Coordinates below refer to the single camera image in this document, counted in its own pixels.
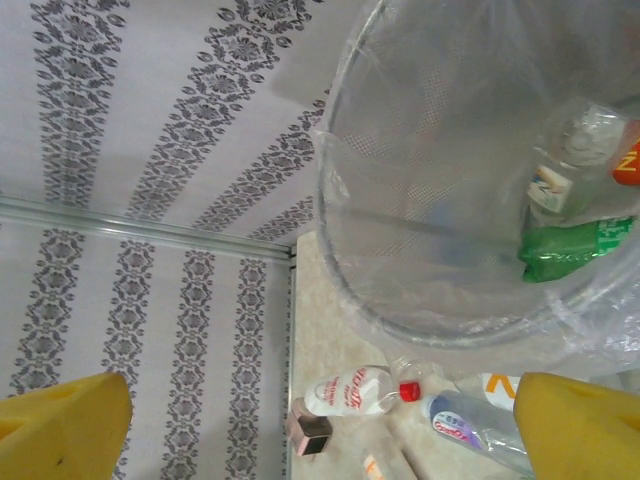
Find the bottle red white label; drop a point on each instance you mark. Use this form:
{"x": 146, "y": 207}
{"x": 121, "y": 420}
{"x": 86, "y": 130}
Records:
{"x": 380, "y": 465}

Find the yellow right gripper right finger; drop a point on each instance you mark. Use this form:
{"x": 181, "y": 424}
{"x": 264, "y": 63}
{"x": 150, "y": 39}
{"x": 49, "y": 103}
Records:
{"x": 585, "y": 435}

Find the silver mesh waste bin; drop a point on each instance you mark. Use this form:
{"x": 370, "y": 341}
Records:
{"x": 390, "y": 165}

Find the aluminium side rail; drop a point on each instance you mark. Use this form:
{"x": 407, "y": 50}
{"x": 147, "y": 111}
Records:
{"x": 290, "y": 375}

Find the aluminium frame post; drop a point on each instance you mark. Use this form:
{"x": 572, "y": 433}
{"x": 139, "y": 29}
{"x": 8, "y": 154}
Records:
{"x": 150, "y": 227}

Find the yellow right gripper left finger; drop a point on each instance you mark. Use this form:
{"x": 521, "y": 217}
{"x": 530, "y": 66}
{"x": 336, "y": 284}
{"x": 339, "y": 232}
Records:
{"x": 60, "y": 430}

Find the white bottle red print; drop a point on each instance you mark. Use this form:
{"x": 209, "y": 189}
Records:
{"x": 345, "y": 395}

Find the bottle white orange label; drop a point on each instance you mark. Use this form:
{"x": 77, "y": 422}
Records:
{"x": 500, "y": 390}

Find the clear bottle white blue label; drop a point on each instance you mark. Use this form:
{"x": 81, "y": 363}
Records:
{"x": 550, "y": 190}

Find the bottle purple label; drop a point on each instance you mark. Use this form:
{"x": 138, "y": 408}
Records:
{"x": 460, "y": 425}

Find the pink transparent box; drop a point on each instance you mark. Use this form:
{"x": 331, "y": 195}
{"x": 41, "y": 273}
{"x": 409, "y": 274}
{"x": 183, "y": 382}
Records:
{"x": 310, "y": 430}

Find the clear plastic bin liner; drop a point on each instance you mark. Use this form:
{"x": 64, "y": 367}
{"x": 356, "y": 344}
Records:
{"x": 615, "y": 330}

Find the green plastic bottle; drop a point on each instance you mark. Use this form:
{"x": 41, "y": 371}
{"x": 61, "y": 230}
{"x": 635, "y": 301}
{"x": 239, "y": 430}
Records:
{"x": 560, "y": 250}

